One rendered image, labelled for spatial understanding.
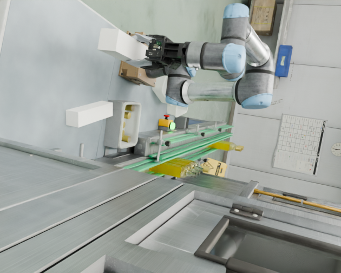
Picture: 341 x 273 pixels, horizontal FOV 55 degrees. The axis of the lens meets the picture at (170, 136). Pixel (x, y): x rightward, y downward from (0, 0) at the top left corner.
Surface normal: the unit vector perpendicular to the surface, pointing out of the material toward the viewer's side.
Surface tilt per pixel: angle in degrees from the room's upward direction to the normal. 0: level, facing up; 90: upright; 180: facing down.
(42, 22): 0
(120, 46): 0
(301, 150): 90
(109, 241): 90
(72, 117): 90
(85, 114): 0
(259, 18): 92
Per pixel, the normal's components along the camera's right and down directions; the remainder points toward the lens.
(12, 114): 0.91, 0.18
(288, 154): -0.39, 0.08
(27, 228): 0.13, -0.98
